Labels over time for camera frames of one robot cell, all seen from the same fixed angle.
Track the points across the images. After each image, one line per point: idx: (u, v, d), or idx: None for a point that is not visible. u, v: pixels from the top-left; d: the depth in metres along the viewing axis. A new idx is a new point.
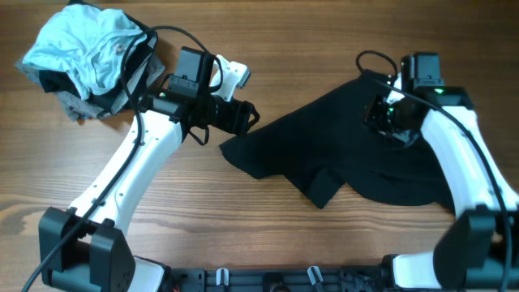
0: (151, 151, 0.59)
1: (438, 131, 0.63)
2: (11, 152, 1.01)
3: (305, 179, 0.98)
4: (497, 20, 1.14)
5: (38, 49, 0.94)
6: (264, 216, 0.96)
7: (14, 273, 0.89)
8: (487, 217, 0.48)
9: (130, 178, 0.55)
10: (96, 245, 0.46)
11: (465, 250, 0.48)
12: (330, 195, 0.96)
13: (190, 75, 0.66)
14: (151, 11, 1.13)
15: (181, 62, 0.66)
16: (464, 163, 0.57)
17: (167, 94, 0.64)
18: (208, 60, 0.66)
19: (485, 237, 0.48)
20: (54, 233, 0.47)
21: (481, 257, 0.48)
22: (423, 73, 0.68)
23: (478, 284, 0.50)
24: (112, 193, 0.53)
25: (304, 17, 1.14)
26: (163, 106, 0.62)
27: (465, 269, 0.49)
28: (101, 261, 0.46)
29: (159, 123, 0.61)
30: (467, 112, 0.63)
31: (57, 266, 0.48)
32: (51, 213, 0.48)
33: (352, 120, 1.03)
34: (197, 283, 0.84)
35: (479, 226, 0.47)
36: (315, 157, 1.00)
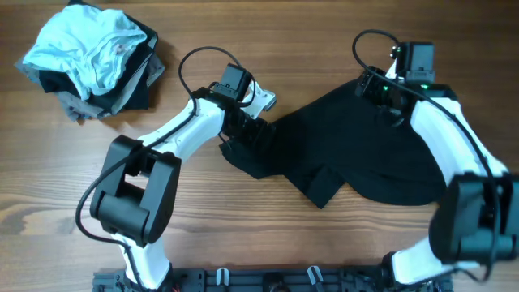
0: (202, 122, 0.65)
1: (425, 119, 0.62)
2: (10, 152, 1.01)
3: (305, 179, 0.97)
4: (496, 20, 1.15)
5: (38, 49, 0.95)
6: (264, 216, 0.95)
7: (15, 273, 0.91)
8: (477, 179, 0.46)
9: (187, 132, 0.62)
10: (160, 163, 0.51)
11: (456, 214, 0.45)
12: (330, 194, 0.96)
13: (233, 84, 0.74)
14: (152, 12, 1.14)
15: (226, 73, 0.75)
16: (449, 139, 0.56)
17: (214, 95, 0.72)
18: (249, 75, 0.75)
19: (475, 200, 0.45)
20: (122, 152, 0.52)
21: (474, 221, 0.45)
22: (416, 64, 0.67)
23: (473, 254, 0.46)
24: (173, 139, 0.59)
25: (304, 17, 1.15)
26: (213, 101, 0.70)
27: (457, 235, 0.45)
28: (159, 181, 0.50)
29: (208, 105, 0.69)
30: (452, 102, 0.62)
31: (113, 187, 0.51)
32: (122, 139, 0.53)
33: (352, 120, 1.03)
34: (197, 283, 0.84)
35: (469, 186, 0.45)
36: (315, 157, 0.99)
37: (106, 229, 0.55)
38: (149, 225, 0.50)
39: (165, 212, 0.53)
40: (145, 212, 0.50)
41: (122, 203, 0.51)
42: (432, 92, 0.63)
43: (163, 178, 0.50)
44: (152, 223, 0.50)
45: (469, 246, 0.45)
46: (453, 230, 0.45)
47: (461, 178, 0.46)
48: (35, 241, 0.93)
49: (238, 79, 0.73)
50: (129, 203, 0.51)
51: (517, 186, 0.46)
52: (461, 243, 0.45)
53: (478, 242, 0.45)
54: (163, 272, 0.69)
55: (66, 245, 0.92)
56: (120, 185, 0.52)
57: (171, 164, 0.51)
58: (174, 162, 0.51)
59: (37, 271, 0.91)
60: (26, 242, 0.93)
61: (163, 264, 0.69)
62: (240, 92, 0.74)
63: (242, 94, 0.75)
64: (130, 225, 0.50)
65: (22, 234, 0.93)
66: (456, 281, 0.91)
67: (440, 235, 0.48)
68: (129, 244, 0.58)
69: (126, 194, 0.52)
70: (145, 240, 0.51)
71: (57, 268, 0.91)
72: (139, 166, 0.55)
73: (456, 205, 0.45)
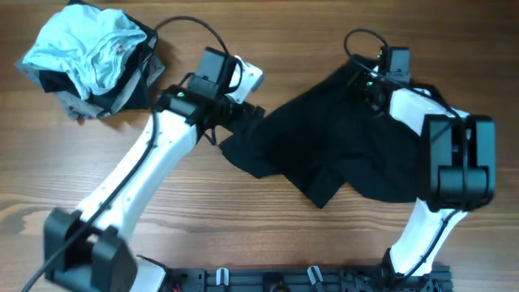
0: (162, 154, 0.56)
1: (401, 105, 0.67)
2: (10, 152, 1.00)
3: (305, 178, 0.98)
4: (496, 20, 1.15)
5: (38, 49, 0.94)
6: (264, 216, 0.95)
7: (15, 273, 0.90)
8: (447, 119, 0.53)
9: (139, 182, 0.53)
10: (99, 248, 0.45)
11: (431, 147, 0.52)
12: (330, 195, 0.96)
13: (212, 75, 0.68)
14: (152, 11, 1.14)
15: (203, 62, 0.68)
16: (420, 105, 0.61)
17: (186, 94, 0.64)
18: (230, 62, 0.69)
19: (447, 135, 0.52)
20: (59, 232, 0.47)
21: (448, 155, 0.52)
22: (394, 66, 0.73)
23: (451, 189, 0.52)
24: (115, 202, 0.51)
25: (304, 17, 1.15)
26: (184, 106, 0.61)
27: (436, 166, 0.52)
28: (101, 264, 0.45)
29: (173, 127, 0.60)
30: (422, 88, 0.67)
31: (59, 266, 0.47)
32: (57, 214, 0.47)
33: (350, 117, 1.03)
34: (197, 283, 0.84)
35: (439, 125, 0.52)
36: (315, 156, 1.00)
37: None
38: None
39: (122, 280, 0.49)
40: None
41: (77, 276, 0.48)
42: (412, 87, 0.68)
43: (102, 262, 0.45)
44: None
45: (448, 179, 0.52)
46: (431, 161, 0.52)
47: (432, 118, 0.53)
48: (35, 241, 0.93)
49: (217, 67, 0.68)
50: (82, 277, 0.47)
51: (482, 127, 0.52)
52: (441, 178, 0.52)
53: (453, 176, 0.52)
54: (159, 278, 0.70)
55: None
56: (67, 259, 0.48)
57: (113, 247, 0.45)
58: (116, 242, 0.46)
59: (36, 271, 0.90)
60: (26, 242, 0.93)
61: (156, 272, 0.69)
62: (221, 83, 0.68)
63: (224, 83, 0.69)
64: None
65: (22, 234, 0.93)
66: (456, 281, 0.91)
67: (423, 173, 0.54)
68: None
69: (79, 264, 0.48)
70: None
71: None
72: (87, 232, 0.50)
73: (430, 141, 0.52)
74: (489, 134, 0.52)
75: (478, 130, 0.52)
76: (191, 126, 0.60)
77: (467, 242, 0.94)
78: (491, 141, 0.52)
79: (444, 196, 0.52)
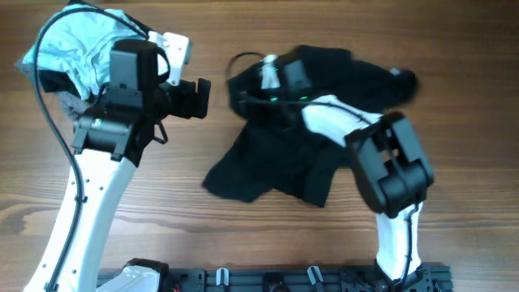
0: (96, 208, 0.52)
1: (316, 120, 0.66)
2: (10, 152, 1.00)
3: (293, 184, 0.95)
4: (496, 20, 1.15)
5: (38, 49, 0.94)
6: (264, 216, 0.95)
7: (15, 273, 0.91)
8: (366, 136, 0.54)
9: (79, 246, 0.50)
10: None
11: (363, 166, 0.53)
12: (324, 193, 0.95)
13: (128, 81, 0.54)
14: (152, 11, 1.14)
15: (115, 66, 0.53)
16: (336, 118, 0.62)
17: (103, 118, 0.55)
18: (144, 54, 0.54)
19: (371, 150, 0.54)
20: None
21: (380, 167, 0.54)
22: None
23: (398, 195, 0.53)
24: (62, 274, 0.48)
25: (304, 17, 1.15)
26: (113, 129, 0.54)
27: (376, 182, 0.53)
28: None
29: (100, 165, 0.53)
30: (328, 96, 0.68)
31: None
32: None
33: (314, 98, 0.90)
34: (196, 283, 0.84)
35: (362, 145, 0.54)
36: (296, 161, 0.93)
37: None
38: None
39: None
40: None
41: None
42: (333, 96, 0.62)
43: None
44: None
45: (391, 190, 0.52)
46: (370, 180, 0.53)
47: (353, 138, 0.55)
48: (35, 241, 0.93)
49: (130, 69, 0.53)
50: None
51: (398, 128, 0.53)
52: (384, 190, 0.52)
53: (394, 182, 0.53)
54: (155, 281, 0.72)
55: None
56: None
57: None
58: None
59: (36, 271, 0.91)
60: (26, 242, 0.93)
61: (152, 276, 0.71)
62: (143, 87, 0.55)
63: (147, 84, 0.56)
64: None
65: (22, 234, 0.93)
66: (456, 281, 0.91)
67: (369, 191, 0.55)
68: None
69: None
70: None
71: None
72: None
73: (359, 160, 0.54)
74: (406, 130, 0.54)
75: (396, 131, 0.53)
76: (120, 158, 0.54)
77: (467, 242, 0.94)
78: (411, 136, 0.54)
79: (396, 203, 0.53)
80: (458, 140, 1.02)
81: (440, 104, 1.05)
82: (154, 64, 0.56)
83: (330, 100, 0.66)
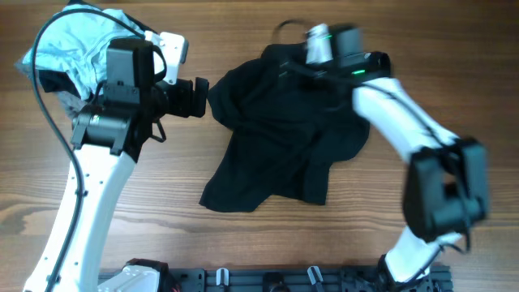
0: (96, 203, 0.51)
1: (369, 105, 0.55)
2: (10, 152, 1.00)
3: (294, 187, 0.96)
4: (497, 20, 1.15)
5: (38, 49, 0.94)
6: (265, 216, 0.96)
7: (15, 273, 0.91)
8: (432, 156, 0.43)
9: (83, 237, 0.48)
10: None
11: (423, 191, 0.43)
12: (324, 189, 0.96)
13: (126, 79, 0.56)
14: (152, 11, 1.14)
15: (112, 62, 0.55)
16: (397, 117, 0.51)
17: (102, 114, 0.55)
18: (139, 53, 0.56)
19: (437, 175, 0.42)
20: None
21: (443, 198, 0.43)
22: (346, 50, 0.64)
23: (446, 225, 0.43)
24: (66, 268, 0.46)
25: (304, 17, 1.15)
26: (109, 123, 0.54)
27: (427, 210, 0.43)
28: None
29: (100, 161, 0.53)
30: (386, 81, 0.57)
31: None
32: None
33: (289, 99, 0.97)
34: (197, 283, 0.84)
35: (426, 165, 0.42)
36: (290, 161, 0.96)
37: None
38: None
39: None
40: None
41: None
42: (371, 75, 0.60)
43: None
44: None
45: (447, 223, 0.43)
46: (426, 211, 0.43)
47: (418, 156, 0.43)
48: (35, 241, 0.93)
49: (129, 66, 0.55)
50: None
51: (469, 152, 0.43)
52: (432, 217, 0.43)
53: (449, 212, 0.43)
54: (155, 280, 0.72)
55: None
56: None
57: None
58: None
59: None
60: (26, 242, 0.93)
61: (151, 276, 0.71)
62: (141, 83, 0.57)
63: (144, 83, 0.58)
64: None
65: (22, 234, 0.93)
66: (456, 281, 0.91)
67: (413, 212, 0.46)
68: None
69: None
70: None
71: None
72: None
73: (420, 182, 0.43)
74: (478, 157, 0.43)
75: (465, 158, 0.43)
76: (120, 153, 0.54)
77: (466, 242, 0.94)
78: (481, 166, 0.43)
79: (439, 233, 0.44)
80: None
81: (440, 104, 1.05)
82: (150, 61, 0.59)
83: (391, 88, 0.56)
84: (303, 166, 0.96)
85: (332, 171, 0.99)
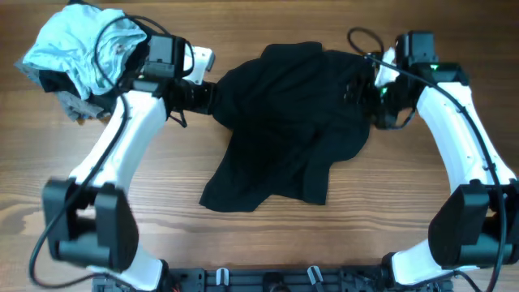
0: (139, 125, 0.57)
1: (435, 111, 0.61)
2: (10, 152, 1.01)
3: (293, 186, 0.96)
4: (497, 20, 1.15)
5: (38, 49, 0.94)
6: (264, 216, 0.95)
7: (14, 273, 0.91)
8: (482, 191, 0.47)
9: (123, 147, 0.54)
10: (100, 202, 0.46)
11: (461, 227, 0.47)
12: (323, 190, 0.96)
13: (165, 57, 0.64)
14: (152, 11, 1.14)
15: (154, 47, 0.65)
16: (457, 136, 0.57)
17: (145, 77, 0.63)
18: (180, 41, 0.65)
19: (480, 213, 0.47)
20: (59, 199, 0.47)
21: (477, 235, 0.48)
22: (418, 51, 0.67)
23: (472, 260, 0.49)
24: (106, 164, 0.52)
25: (304, 17, 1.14)
26: (146, 88, 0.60)
27: (459, 245, 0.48)
28: (107, 218, 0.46)
29: (142, 100, 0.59)
30: (462, 88, 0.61)
31: (65, 235, 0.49)
32: (51, 184, 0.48)
33: (288, 100, 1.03)
34: (197, 283, 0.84)
35: (473, 199, 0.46)
36: (287, 156, 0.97)
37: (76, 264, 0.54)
38: (115, 260, 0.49)
39: (128, 238, 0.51)
40: (105, 251, 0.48)
41: (82, 243, 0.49)
42: (442, 75, 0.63)
43: (108, 215, 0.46)
44: (117, 258, 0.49)
45: (470, 255, 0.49)
46: (456, 242, 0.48)
47: (466, 190, 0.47)
48: (35, 241, 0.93)
49: (168, 49, 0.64)
50: (90, 238, 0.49)
51: None
52: (461, 251, 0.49)
53: (479, 250, 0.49)
54: (157, 272, 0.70)
55: None
56: (71, 228, 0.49)
57: (112, 199, 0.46)
58: (113, 195, 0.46)
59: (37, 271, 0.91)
60: (26, 242, 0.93)
61: (156, 266, 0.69)
62: (176, 65, 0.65)
63: (178, 65, 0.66)
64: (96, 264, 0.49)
65: (22, 234, 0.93)
66: (457, 281, 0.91)
67: (441, 241, 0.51)
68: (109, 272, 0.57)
69: (83, 233, 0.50)
70: (117, 269, 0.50)
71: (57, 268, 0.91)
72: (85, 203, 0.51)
73: (461, 216, 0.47)
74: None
75: None
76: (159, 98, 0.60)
77: None
78: None
79: (461, 264, 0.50)
80: None
81: None
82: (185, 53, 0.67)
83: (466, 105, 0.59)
84: (302, 167, 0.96)
85: (332, 171, 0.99)
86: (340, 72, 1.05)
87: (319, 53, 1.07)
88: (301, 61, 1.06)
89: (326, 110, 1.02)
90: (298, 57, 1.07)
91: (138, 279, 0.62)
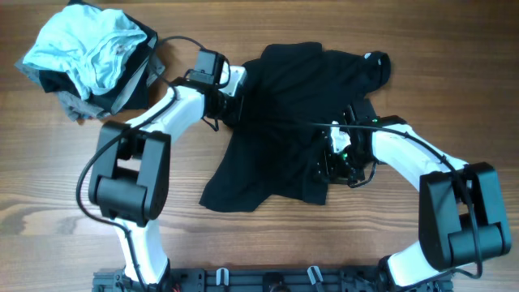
0: (186, 106, 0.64)
1: (384, 148, 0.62)
2: (10, 152, 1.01)
3: (293, 187, 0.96)
4: (497, 20, 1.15)
5: (38, 49, 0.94)
6: (264, 216, 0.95)
7: (15, 273, 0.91)
8: (441, 175, 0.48)
9: (172, 113, 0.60)
10: (150, 140, 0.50)
11: (437, 216, 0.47)
12: (324, 190, 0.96)
13: (207, 69, 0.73)
14: (152, 11, 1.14)
15: (199, 58, 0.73)
16: (409, 152, 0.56)
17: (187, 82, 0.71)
18: (222, 57, 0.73)
19: (448, 195, 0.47)
20: (113, 135, 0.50)
21: (456, 223, 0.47)
22: (361, 116, 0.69)
23: (464, 255, 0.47)
24: (159, 120, 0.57)
25: (304, 17, 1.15)
26: (191, 88, 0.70)
27: (446, 238, 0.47)
28: (153, 157, 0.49)
29: (186, 92, 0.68)
30: (402, 126, 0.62)
31: (108, 170, 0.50)
32: (110, 125, 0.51)
33: (289, 100, 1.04)
34: (196, 283, 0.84)
35: (439, 186, 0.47)
36: (285, 157, 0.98)
37: (105, 214, 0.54)
38: (148, 202, 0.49)
39: (163, 188, 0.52)
40: (142, 190, 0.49)
41: (119, 184, 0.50)
42: (385, 124, 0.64)
43: (156, 153, 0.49)
44: (152, 199, 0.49)
45: (459, 251, 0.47)
46: (439, 234, 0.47)
47: (429, 178, 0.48)
48: (35, 241, 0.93)
49: (210, 62, 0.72)
50: (125, 181, 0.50)
51: (482, 177, 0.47)
52: (452, 246, 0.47)
53: (466, 240, 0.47)
54: (161, 267, 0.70)
55: (66, 245, 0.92)
56: (116, 167, 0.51)
57: (161, 140, 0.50)
58: (163, 139, 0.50)
59: (36, 271, 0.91)
60: (26, 242, 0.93)
61: (161, 259, 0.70)
62: (216, 75, 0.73)
63: (217, 76, 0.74)
64: (127, 205, 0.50)
65: (22, 234, 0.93)
66: (457, 282, 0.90)
67: (429, 241, 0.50)
68: (130, 228, 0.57)
69: (123, 176, 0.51)
70: (147, 217, 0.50)
71: (57, 268, 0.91)
72: (130, 150, 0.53)
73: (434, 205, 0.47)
74: (494, 182, 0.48)
75: (482, 182, 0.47)
76: (203, 95, 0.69)
77: None
78: (499, 193, 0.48)
79: (456, 264, 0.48)
80: (459, 140, 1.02)
81: (441, 104, 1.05)
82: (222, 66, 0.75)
83: (406, 130, 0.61)
84: (302, 167, 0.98)
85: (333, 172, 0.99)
86: (340, 72, 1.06)
87: (320, 53, 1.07)
88: (302, 62, 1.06)
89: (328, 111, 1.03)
90: (298, 56, 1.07)
91: (147, 258, 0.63)
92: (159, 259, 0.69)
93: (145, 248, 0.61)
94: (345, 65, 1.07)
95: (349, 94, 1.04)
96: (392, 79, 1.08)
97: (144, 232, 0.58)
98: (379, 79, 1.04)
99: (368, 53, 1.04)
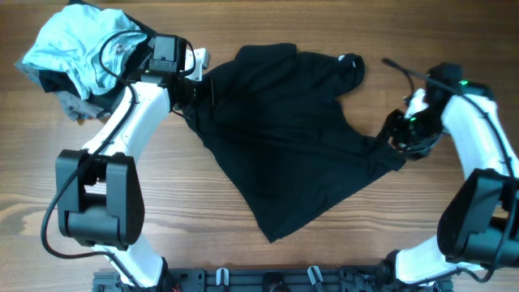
0: (146, 109, 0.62)
1: (456, 114, 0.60)
2: (10, 152, 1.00)
3: (272, 188, 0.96)
4: (496, 21, 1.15)
5: (38, 49, 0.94)
6: (249, 216, 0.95)
7: (15, 273, 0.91)
8: (499, 175, 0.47)
9: (133, 124, 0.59)
10: (112, 167, 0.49)
11: (470, 207, 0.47)
12: (304, 191, 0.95)
13: (168, 54, 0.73)
14: (152, 11, 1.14)
15: (158, 45, 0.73)
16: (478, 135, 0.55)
17: (151, 72, 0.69)
18: (182, 41, 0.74)
19: (493, 196, 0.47)
20: (70, 166, 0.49)
21: (486, 224, 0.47)
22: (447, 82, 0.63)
23: (477, 251, 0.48)
24: (118, 137, 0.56)
25: (304, 17, 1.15)
26: (151, 80, 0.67)
27: (467, 231, 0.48)
28: (117, 183, 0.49)
29: (147, 88, 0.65)
30: (487, 101, 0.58)
31: (75, 205, 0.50)
32: (64, 155, 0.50)
33: (263, 101, 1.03)
34: (196, 283, 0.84)
35: (488, 182, 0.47)
36: (264, 158, 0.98)
37: (83, 243, 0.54)
38: (123, 229, 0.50)
39: (135, 210, 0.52)
40: (114, 219, 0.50)
41: (91, 215, 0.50)
42: (469, 91, 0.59)
43: (120, 180, 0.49)
44: (126, 226, 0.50)
45: (475, 246, 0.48)
46: (463, 225, 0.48)
47: (483, 173, 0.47)
48: (35, 241, 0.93)
49: (171, 46, 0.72)
50: (97, 211, 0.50)
51: None
52: (467, 238, 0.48)
53: (486, 242, 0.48)
54: (158, 268, 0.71)
55: (66, 245, 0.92)
56: (81, 199, 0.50)
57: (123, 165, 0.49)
58: (125, 161, 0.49)
59: (36, 271, 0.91)
60: (26, 242, 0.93)
61: (156, 261, 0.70)
62: (178, 61, 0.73)
63: (181, 62, 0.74)
64: (105, 234, 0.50)
65: (22, 234, 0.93)
66: (457, 282, 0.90)
67: (449, 228, 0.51)
68: (113, 251, 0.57)
69: (92, 204, 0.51)
70: (124, 242, 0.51)
71: (57, 268, 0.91)
72: (94, 175, 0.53)
73: (472, 199, 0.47)
74: None
75: None
76: (165, 87, 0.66)
77: None
78: None
79: (466, 256, 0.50)
80: None
81: None
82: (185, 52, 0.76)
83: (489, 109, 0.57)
84: (281, 168, 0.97)
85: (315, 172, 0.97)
86: (314, 73, 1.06)
87: (294, 54, 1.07)
88: (275, 62, 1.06)
89: (304, 113, 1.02)
90: (272, 57, 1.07)
91: (139, 268, 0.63)
92: (155, 264, 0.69)
93: (134, 264, 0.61)
94: (320, 65, 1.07)
95: (322, 96, 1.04)
96: (392, 79, 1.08)
97: (128, 252, 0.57)
98: (353, 80, 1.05)
99: (341, 56, 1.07)
